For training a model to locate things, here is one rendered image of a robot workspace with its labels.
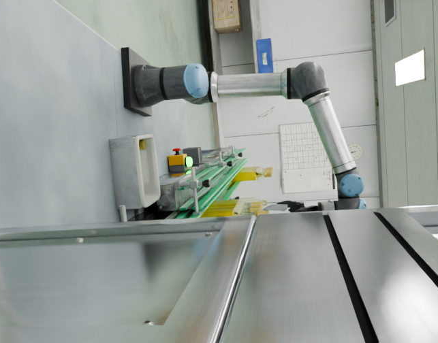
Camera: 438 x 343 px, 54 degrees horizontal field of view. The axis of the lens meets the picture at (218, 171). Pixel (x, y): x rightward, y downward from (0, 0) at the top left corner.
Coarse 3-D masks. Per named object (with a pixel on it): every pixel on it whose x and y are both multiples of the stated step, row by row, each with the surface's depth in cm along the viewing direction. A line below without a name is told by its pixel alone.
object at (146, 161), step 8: (136, 136) 131; (144, 136) 136; (152, 136) 144; (136, 144) 130; (152, 144) 146; (136, 152) 130; (144, 152) 146; (152, 152) 146; (136, 160) 131; (144, 160) 146; (152, 160) 146; (144, 168) 147; (152, 168) 147; (144, 176) 147; (152, 176) 147; (144, 184) 148; (152, 184) 147; (144, 192) 148; (152, 192) 148; (160, 192) 148; (144, 200) 132; (152, 200) 139
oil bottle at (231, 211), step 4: (232, 208) 163; (204, 212) 161; (208, 212) 160; (212, 212) 160; (216, 212) 160; (220, 212) 159; (224, 212) 159; (228, 212) 159; (232, 212) 159; (236, 212) 159; (240, 212) 161; (200, 216) 161; (204, 216) 160; (208, 216) 160; (212, 216) 160; (216, 216) 160
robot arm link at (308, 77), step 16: (304, 64) 145; (304, 80) 142; (320, 80) 141; (304, 96) 142; (320, 96) 140; (320, 112) 141; (320, 128) 142; (336, 128) 141; (336, 144) 140; (336, 160) 141; (352, 160) 141; (336, 176) 143; (352, 176) 138; (352, 192) 138
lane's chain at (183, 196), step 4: (224, 168) 266; (200, 172) 196; (220, 172) 250; (216, 176) 236; (200, 188) 194; (176, 192) 154; (180, 192) 159; (184, 192) 165; (188, 192) 171; (192, 192) 178; (180, 196) 159; (184, 196) 164; (188, 196) 171; (192, 196) 178; (180, 200) 158; (184, 200) 164; (188, 200) 170; (180, 204) 158
